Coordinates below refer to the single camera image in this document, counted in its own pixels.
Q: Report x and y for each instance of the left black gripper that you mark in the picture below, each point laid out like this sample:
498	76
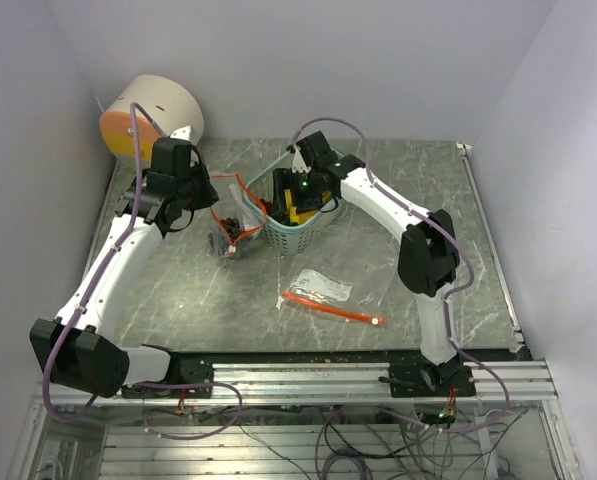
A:
209	195

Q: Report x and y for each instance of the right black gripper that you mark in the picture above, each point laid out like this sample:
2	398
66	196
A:
285	179

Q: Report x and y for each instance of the clear zip bag orange zipper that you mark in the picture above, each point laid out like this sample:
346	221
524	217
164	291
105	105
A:
235	200

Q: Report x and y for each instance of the red grape bunch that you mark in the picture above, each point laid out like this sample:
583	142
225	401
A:
228	238

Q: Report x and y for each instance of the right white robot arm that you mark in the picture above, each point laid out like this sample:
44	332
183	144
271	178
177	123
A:
428	257

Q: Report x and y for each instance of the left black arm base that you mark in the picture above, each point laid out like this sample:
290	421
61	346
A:
178	377

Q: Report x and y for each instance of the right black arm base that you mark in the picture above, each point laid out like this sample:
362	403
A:
424	379

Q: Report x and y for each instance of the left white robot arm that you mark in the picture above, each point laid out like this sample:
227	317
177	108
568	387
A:
75	349

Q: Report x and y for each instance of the yellow banana bunch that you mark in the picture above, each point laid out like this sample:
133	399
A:
296	217

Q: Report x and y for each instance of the light blue plastic basket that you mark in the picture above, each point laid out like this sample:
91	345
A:
289	240

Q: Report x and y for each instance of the white cylinder orange lid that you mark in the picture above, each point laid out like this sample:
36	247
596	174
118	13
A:
153	106

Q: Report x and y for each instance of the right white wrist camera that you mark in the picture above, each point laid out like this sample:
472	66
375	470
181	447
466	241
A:
299	165

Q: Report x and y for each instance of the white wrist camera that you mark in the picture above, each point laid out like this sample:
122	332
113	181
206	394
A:
186	133
299	165

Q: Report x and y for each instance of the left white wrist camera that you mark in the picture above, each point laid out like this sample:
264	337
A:
186	133

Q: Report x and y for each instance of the aluminium frame rail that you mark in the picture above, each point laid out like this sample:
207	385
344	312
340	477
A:
357	383

